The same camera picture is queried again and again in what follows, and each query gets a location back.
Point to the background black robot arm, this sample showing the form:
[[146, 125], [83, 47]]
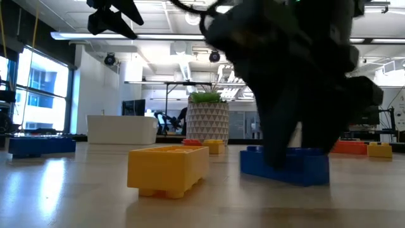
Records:
[[164, 122]]

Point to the long linear ceiling light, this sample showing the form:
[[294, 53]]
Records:
[[171, 36]]

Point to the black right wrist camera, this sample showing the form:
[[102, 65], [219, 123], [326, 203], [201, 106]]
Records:
[[364, 92]]

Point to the black computer monitor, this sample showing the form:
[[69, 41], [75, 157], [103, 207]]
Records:
[[367, 117], [133, 107]]

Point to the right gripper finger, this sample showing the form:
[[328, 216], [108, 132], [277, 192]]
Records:
[[326, 120], [278, 126]]

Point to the small blue building block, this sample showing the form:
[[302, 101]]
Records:
[[22, 147]]

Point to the black aluminium table frame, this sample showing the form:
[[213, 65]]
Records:
[[171, 139]]

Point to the black metal workstation frame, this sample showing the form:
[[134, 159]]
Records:
[[166, 101]]

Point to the yellow building block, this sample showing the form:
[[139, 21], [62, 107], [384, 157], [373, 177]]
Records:
[[379, 150], [215, 147], [161, 171]]

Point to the succulent in patterned pot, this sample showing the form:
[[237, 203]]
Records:
[[207, 120]]

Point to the black frame machine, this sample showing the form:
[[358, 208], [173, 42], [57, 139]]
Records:
[[392, 126]]

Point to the orange-red building block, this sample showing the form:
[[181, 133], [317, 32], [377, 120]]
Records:
[[191, 142], [349, 148]]

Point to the large window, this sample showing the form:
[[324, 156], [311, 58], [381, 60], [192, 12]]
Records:
[[44, 82]]

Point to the black ceiling spotlight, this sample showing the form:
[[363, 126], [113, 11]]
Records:
[[214, 56], [109, 59]]

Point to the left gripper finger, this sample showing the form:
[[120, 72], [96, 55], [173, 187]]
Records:
[[118, 27], [129, 11]]

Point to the person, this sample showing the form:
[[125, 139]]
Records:
[[183, 118]]

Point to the white round ceiling fixture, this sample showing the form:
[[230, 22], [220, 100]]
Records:
[[191, 22]]

